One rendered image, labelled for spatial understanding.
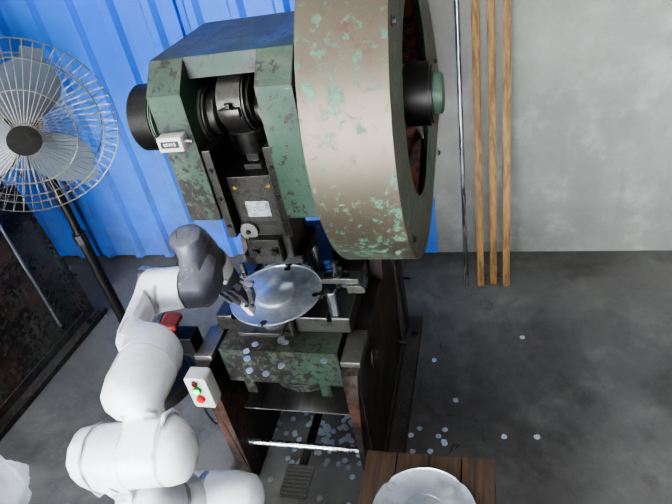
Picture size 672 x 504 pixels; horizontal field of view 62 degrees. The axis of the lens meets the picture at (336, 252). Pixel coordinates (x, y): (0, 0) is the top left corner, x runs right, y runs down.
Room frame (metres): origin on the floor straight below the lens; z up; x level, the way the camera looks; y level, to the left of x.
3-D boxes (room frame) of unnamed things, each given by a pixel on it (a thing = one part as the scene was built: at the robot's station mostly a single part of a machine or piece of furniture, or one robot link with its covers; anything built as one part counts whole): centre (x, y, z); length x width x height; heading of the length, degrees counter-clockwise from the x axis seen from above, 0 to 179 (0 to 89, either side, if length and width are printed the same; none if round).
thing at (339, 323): (1.50, 0.17, 0.68); 0.45 x 0.30 x 0.06; 71
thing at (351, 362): (1.54, -0.13, 0.45); 0.92 x 0.12 x 0.90; 161
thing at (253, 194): (1.46, 0.18, 1.04); 0.17 x 0.15 x 0.30; 161
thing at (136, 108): (1.60, 0.39, 1.31); 0.22 x 0.12 x 0.22; 161
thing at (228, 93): (1.50, 0.17, 1.27); 0.21 x 0.12 x 0.34; 161
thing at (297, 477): (1.37, 0.21, 0.14); 0.59 x 0.10 x 0.05; 161
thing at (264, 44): (1.63, 0.12, 0.83); 0.79 x 0.43 x 1.34; 161
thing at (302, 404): (1.51, 0.16, 0.31); 0.43 x 0.42 x 0.01; 71
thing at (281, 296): (1.38, 0.21, 0.78); 0.29 x 0.29 x 0.01
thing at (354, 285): (1.44, 0.01, 0.76); 0.17 x 0.06 x 0.10; 71
